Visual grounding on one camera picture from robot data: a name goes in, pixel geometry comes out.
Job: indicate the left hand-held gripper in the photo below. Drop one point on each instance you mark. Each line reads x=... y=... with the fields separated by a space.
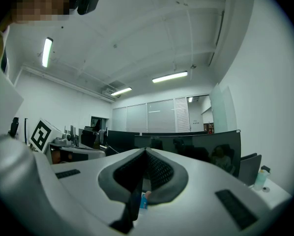
x=41 y=136

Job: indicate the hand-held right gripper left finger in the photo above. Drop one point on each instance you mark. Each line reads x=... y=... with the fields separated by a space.
x=88 y=181

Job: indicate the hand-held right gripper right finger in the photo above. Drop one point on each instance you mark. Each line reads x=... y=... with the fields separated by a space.
x=206 y=193

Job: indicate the person's left hand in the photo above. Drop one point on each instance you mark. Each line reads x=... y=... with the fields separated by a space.
x=56 y=157

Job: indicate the black flat monitor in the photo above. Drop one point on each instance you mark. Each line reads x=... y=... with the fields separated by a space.
x=122 y=141
x=88 y=139

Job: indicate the grey upright monitor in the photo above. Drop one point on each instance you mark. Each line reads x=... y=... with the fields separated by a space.
x=250 y=168

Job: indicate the large curved black monitor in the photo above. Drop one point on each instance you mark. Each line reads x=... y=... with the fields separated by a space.
x=186 y=146

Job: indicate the blue tissue packet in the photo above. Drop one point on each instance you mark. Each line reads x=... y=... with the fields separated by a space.
x=144 y=201

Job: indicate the small round black object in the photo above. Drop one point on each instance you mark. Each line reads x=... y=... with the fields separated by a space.
x=266 y=189

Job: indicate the frosted glass partition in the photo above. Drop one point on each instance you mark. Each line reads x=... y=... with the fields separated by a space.
x=149 y=117

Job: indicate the ceiling tube light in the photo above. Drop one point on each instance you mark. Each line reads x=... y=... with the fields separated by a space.
x=169 y=77
x=190 y=99
x=47 y=51
x=121 y=91

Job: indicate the ceiling air vent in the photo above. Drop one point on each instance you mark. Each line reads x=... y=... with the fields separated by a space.
x=115 y=86

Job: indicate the person's head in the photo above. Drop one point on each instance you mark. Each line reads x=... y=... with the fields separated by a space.
x=38 y=6

